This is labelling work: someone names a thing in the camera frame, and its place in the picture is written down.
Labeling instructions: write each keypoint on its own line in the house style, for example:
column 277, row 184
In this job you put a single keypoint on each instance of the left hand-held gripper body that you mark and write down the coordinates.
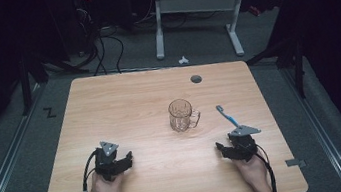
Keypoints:
column 107, row 165

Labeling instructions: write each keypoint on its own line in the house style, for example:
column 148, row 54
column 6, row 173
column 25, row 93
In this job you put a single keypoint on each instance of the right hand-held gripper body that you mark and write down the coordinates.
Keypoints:
column 244, row 144

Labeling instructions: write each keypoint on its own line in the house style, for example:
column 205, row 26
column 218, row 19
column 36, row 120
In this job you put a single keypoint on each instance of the person's right hand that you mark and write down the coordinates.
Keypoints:
column 253, row 173

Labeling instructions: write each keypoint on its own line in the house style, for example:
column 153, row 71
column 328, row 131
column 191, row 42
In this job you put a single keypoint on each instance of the blue toothbrush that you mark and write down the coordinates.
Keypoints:
column 227, row 116

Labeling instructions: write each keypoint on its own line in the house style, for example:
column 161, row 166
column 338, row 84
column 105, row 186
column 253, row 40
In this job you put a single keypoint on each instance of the clear glass mug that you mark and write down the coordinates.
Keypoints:
column 182, row 116

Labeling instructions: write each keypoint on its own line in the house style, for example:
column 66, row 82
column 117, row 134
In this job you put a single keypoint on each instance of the grey tape strip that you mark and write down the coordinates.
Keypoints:
column 295, row 162

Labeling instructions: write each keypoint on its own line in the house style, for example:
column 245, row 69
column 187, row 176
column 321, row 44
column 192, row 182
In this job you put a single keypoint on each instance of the white scrap on floor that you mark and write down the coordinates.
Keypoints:
column 183, row 60

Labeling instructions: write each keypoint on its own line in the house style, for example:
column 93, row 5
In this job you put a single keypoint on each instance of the black metal stand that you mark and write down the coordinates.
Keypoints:
column 25, row 86
column 296, row 61

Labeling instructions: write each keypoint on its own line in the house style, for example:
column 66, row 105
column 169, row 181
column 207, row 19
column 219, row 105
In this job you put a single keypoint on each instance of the small red object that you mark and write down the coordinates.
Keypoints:
column 254, row 10

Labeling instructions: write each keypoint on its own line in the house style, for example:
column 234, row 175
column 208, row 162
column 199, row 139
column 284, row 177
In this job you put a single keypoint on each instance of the white metal-frame desk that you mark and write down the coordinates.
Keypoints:
column 194, row 3

